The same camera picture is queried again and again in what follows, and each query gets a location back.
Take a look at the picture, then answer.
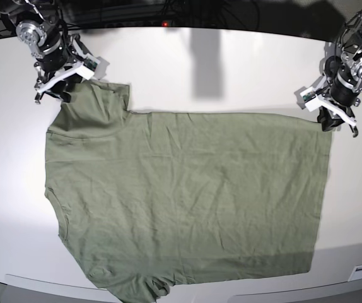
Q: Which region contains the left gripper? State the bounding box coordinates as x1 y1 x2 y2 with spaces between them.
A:
299 74 361 138

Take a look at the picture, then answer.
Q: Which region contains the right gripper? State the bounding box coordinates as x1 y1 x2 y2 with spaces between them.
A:
34 33 101 104

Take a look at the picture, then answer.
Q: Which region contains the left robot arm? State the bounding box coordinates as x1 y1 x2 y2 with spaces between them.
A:
300 9 362 138

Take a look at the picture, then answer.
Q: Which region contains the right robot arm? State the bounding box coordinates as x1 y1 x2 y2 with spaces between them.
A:
0 1 100 104

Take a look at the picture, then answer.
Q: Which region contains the green T-shirt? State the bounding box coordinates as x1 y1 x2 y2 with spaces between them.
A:
45 81 332 302

